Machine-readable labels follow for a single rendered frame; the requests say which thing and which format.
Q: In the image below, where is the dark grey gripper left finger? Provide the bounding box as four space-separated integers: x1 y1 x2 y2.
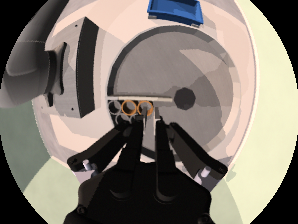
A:
67 107 147 198

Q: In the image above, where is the blue shallow tray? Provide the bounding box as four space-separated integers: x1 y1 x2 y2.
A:
147 0 204 28

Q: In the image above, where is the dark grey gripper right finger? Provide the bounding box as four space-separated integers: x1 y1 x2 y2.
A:
154 107 228 201

